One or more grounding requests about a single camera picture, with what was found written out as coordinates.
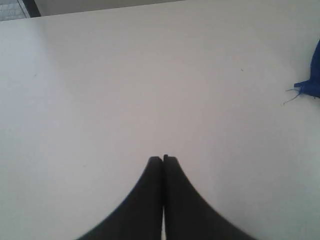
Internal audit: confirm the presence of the blue towel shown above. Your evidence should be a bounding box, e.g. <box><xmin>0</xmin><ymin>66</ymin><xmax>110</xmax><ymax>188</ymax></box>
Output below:
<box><xmin>284</xmin><ymin>41</ymin><xmax>320</xmax><ymax>104</ymax></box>

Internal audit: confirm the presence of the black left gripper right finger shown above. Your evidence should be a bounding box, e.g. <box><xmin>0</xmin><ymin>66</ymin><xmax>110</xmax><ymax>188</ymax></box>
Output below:
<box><xmin>163</xmin><ymin>155</ymin><xmax>253</xmax><ymax>240</ymax></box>

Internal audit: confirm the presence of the dark window frame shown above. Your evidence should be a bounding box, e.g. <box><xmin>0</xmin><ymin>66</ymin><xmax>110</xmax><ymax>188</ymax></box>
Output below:
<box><xmin>18</xmin><ymin>0</ymin><xmax>41</xmax><ymax>18</ymax></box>

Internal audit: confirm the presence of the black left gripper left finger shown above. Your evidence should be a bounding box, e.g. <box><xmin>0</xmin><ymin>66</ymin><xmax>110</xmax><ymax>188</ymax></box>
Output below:
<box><xmin>80</xmin><ymin>156</ymin><xmax>163</xmax><ymax>240</ymax></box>

